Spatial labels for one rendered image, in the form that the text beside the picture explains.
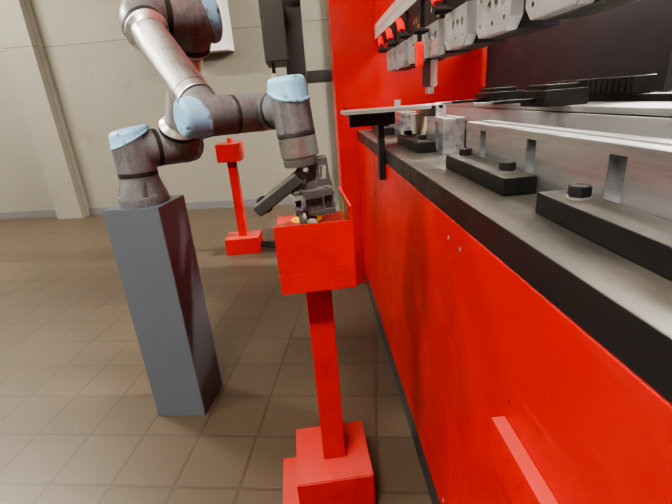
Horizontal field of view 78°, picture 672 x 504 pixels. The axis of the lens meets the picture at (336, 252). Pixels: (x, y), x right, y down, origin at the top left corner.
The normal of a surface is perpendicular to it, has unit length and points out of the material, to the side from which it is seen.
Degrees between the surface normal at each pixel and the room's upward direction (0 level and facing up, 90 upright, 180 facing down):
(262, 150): 90
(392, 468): 0
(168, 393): 90
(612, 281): 0
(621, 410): 90
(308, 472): 0
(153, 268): 90
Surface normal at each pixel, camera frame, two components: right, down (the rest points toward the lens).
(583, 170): -1.00, 0.09
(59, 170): -0.08, 0.35
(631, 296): -0.07, -0.93
